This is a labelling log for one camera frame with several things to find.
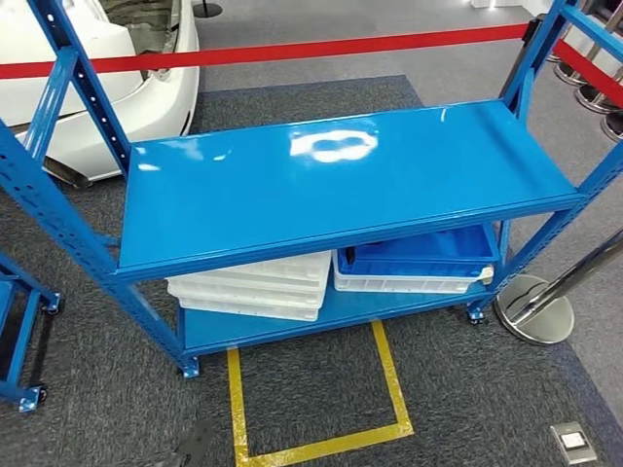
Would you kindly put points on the black round stand base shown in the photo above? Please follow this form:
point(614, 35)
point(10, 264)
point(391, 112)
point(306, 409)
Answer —
point(207, 10)

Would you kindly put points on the silver floor outlet box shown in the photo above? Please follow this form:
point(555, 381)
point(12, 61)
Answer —
point(574, 443)

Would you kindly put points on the blue plastic tray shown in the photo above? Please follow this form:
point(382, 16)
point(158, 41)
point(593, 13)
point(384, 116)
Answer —
point(438, 248)

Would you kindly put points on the large blue metal shelf rack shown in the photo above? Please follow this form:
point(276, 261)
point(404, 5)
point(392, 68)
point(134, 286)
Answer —
point(340, 187)

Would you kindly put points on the white floor socket box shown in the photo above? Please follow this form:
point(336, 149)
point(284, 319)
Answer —
point(486, 276)

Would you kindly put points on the yellow floor tape outline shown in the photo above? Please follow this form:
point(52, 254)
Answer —
point(239, 412)

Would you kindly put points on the white car body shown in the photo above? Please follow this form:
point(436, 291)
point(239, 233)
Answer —
point(146, 122)

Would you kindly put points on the red barrier belt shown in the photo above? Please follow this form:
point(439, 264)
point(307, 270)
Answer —
point(292, 50)
point(589, 71)

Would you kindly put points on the small blue metal shelf rack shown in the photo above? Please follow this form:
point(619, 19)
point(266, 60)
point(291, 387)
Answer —
point(22, 341)

